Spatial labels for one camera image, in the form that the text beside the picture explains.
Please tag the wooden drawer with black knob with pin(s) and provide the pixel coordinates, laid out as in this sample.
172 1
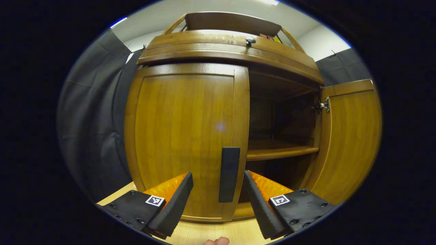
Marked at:
204 44

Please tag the metal door hinge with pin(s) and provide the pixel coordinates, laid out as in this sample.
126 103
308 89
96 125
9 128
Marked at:
323 105

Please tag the wooden inner cabinet shelf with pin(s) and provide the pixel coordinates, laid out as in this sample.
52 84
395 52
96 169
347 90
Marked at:
276 149

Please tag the wooden cabinet door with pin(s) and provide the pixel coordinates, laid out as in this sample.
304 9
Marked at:
351 143
184 136

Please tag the black backdrop cloth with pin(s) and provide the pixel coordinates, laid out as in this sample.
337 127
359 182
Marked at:
92 119

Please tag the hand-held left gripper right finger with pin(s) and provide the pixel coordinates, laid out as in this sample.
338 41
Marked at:
259 204

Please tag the yellow book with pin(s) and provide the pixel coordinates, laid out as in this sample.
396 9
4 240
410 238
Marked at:
277 39

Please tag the wooden double-door shoe cabinet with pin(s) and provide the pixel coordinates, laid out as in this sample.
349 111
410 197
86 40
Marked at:
231 22

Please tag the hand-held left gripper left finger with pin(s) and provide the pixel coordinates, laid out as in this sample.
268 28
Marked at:
177 200

